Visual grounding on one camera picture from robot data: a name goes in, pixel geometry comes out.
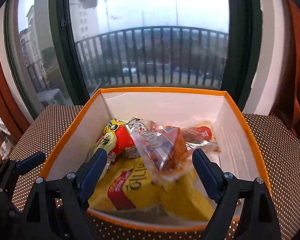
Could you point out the yellow cartoon crisp packet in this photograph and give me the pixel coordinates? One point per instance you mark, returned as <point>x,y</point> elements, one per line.
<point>112,126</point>

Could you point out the orange cardboard box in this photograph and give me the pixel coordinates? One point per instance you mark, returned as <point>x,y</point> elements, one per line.
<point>182,107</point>

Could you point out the dark green window frame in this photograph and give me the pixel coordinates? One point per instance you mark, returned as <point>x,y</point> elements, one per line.
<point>40,37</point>

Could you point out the large yellow snack bag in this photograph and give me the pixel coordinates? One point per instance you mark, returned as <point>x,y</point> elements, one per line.
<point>127,186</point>

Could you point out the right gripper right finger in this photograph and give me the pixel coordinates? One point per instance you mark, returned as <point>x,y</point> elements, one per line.
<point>258,218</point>

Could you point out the clear orange snack packet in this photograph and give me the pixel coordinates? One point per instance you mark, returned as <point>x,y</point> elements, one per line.
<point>167,151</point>

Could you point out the red cartoon face snack bag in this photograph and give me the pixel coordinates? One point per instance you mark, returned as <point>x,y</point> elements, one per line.
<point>125,146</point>

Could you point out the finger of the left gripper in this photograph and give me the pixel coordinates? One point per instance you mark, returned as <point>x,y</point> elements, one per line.
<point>31,162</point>

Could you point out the brown polka dot tablecloth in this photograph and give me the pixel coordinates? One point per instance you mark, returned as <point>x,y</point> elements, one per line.
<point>280,149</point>

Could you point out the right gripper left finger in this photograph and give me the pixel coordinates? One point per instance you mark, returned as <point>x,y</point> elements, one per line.
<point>56,209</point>

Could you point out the left rust orange curtain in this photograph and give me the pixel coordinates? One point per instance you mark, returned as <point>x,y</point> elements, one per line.
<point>10,113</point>

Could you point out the black balcony railing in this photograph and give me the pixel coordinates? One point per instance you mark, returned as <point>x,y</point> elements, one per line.
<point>154,56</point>

